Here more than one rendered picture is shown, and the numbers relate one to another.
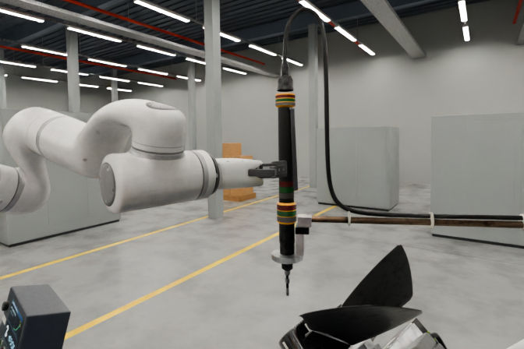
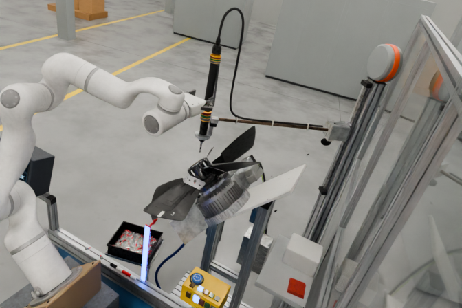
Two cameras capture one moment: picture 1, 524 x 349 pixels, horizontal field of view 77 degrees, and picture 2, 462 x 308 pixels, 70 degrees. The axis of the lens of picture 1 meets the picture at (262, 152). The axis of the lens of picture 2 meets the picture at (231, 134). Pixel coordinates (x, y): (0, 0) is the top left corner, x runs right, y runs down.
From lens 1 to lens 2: 0.74 m
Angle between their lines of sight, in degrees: 35
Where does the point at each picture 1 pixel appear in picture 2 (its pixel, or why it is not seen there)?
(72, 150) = (117, 98)
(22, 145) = (65, 81)
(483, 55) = not seen: outside the picture
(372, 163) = (229, 1)
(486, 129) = not seen: outside the picture
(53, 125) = (96, 78)
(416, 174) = (265, 14)
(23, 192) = (53, 101)
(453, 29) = not seen: outside the picture
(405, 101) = not seen: outside the picture
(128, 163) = (163, 117)
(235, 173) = (196, 110)
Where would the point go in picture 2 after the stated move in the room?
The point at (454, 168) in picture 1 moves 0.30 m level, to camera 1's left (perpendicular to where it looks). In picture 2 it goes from (295, 24) to (282, 23)
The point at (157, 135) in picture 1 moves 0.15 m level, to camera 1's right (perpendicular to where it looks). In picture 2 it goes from (175, 106) to (221, 107)
